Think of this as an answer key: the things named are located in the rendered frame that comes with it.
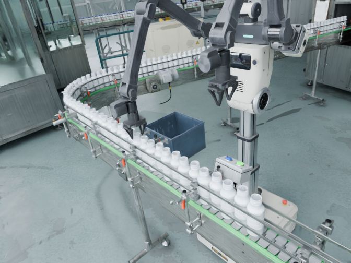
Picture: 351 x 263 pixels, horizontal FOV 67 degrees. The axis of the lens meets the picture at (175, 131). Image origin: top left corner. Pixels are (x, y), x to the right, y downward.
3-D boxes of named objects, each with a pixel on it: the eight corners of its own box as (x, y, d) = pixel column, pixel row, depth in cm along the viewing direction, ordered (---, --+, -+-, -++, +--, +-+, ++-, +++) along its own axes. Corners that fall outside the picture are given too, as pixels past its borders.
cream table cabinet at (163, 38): (193, 70, 625) (188, 16, 568) (206, 76, 574) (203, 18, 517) (149, 81, 592) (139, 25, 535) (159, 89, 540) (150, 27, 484)
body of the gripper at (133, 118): (122, 125, 135) (119, 111, 131) (139, 118, 140) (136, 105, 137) (129, 129, 130) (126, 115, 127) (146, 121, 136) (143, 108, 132)
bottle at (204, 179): (209, 193, 117) (207, 163, 109) (215, 202, 112) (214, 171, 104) (197, 198, 116) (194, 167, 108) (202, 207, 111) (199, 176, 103)
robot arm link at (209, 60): (235, 30, 90) (215, 29, 96) (212, 37, 84) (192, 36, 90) (236, 65, 96) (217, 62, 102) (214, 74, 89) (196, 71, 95)
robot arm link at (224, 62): (233, 46, 94) (220, 45, 98) (221, 51, 91) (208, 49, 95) (233, 66, 98) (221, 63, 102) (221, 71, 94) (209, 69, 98)
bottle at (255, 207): (258, 240, 94) (259, 206, 86) (243, 232, 98) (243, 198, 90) (266, 229, 97) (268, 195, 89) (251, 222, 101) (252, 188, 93)
